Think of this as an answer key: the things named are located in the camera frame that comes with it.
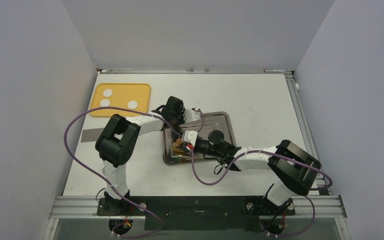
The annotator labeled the wooden rolling pin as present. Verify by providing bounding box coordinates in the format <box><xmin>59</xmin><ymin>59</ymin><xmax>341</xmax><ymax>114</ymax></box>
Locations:
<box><xmin>171</xmin><ymin>138</ymin><xmax>190</xmax><ymax>157</ymax></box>

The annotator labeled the stainless steel tray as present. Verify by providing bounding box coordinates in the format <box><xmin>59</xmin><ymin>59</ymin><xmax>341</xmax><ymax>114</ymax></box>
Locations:
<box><xmin>161</xmin><ymin>111</ymin><xmax>236</xmax><ymax>165</ymax></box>

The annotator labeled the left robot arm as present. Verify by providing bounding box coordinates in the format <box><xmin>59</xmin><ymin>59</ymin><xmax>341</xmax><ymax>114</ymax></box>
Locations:
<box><xmin>95</xmin><ymin>96</ymin><xmax>186</xmax><ymax>215</ymax></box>

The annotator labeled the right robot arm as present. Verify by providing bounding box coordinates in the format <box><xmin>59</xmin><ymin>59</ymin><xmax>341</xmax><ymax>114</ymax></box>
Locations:
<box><xmin>181</xmin><ymin>130</ymin><xmax>322</xmax><ymax>214</ymax></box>

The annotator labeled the white dough disc right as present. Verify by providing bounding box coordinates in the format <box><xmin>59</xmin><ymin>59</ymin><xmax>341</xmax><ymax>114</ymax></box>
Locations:
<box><xmin>127</xmin><ymin>100</ymin><xmax>139</xmax><ymax>110</ymax></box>

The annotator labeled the white dough disc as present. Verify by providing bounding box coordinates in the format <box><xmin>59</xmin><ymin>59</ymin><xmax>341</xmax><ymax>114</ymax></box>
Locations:
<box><xmin>102</xmin><ymin>89</ymin><xmax>113</xmax><ymax>98</ymax></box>
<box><xmin>99</xmin><ymin>99</ymin><xmax>111</xmax><ymax>107</ymax></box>
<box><xmin>127</xmin><ymin>100</ymin><xmax>139</xmax><ymax>110</ymax></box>

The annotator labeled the white dough disc lower left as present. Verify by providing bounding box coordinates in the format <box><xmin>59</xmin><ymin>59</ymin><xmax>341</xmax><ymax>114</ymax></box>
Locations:
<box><xmin>99</xmin><ymin>99</ymin><xmax>111</xmax><ymax>107</ymax></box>

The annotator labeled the white dough disc upper left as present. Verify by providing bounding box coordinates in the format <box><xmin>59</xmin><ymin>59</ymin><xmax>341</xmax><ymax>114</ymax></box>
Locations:
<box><xmin>102</xmin><ymin>89</ymin><xmax>113</xmax><ymax>98</ymax></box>

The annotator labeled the yellow plastic tray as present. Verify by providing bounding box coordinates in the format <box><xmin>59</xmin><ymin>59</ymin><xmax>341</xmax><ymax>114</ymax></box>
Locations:
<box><xmin>90</xmin><ymin>83</ymin><xmax>151</xmax><ymax>113</ymax></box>

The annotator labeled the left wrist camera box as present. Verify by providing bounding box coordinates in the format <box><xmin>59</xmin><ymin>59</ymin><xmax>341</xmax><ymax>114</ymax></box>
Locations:
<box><xmin>184</xmin><ymin>109</ymin><xmax>201</xmax><ymax>123</ymax></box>

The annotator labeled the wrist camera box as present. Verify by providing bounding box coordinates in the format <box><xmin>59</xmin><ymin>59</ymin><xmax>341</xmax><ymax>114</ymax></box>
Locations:
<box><xmin>181</xmin><ymin>130</ymin><xmax>198</xmax><ymax>147</ymax></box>
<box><xmin>184</xmin><ymin>109</ymin><xmax>201</xmax><ymax>123</ymax></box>

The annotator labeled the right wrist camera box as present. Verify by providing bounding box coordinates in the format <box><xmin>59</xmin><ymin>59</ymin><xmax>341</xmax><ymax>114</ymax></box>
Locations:
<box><xmin>181</xmin><ymin>130</ymin><xmax>198</xmax><ymax>147</ymax></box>

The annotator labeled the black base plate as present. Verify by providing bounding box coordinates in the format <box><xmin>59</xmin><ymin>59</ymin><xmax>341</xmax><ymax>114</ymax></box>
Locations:
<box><xmin>96</xmin><ymin>195</ymin><xmax>296</xmax><ymax>231</ymax></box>

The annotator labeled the scraper with red handle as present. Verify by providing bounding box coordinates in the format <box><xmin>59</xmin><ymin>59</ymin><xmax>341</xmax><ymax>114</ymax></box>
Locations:
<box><xmin>80</xmin><ymin>128</ymin><xmax>104</xmax><ymax>143</ymax></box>

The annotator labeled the aluminium frame rail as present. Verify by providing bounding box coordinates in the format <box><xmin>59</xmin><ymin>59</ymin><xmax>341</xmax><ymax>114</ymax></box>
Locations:
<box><xmin>284</xmin><ymin>71</ymin><xmax>329</xmax><ymax>196</ymax></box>

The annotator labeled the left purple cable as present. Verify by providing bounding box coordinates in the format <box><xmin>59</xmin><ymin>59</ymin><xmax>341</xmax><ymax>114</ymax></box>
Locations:
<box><xmin>63</xmin><ymin>106</ymin><xmax>206</xmax><ymax>239</ymax></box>

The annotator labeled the purple cable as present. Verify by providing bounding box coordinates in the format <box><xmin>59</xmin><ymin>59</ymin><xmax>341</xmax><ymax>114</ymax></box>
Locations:
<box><xmin>190</xmin><ymin>145</ymin><xmax>334</xmax><ymax>239</ymax></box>
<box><xmin>63</xmin><ymin>106</ymin><xmax>206</xmax><ymax>239</ymax></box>

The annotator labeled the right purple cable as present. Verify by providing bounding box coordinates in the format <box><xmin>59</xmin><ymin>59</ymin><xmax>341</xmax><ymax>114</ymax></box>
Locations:
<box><xmin>190</xmin><ymin>145</ymin><xmax>334</xmax><ymax>239</ymax></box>

